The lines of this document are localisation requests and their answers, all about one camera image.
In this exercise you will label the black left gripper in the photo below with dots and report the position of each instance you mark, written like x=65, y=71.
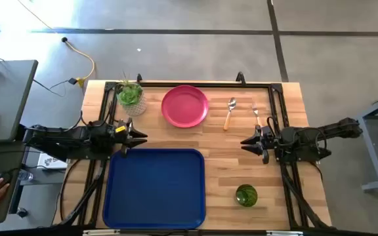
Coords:
x=120, y=136

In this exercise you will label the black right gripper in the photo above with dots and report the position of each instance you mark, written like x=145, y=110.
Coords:
x=267, y=141

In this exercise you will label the green translucent cup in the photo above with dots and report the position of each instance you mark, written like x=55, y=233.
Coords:
x=246, y=195

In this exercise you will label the blue plastic tray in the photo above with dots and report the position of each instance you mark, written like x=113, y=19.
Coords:
x=154, y=190

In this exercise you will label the pink plastic plate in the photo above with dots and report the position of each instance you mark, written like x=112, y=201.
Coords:
x=184, y=106

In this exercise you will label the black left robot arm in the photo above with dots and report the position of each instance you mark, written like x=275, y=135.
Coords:
x=74, y=136

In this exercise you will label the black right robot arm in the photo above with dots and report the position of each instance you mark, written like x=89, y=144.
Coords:
x=307, y=137

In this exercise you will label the potted green succulent plant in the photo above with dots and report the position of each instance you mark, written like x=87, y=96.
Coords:
x=129, y=95

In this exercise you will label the white printed booklet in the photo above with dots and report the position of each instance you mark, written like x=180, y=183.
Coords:
x=52, y=161

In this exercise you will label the grey metal stand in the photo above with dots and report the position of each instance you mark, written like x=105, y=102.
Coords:
x=371, y=150

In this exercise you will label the clear water bottle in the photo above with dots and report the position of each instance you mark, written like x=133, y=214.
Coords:
x=25, y=176

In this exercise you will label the black caster wheel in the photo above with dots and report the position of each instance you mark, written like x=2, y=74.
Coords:
x=22, y=213

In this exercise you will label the grey desk top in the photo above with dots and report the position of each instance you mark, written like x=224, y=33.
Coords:
x=5, y=98

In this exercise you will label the black frame bracket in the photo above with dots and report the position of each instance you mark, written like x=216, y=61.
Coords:
x=139, y=78
x=240, y=78

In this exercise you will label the black aluminium table frame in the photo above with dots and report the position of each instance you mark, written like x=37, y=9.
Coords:
x=208, y=85

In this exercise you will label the black front table rail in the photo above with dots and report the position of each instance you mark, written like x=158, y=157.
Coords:
x=28, y=232

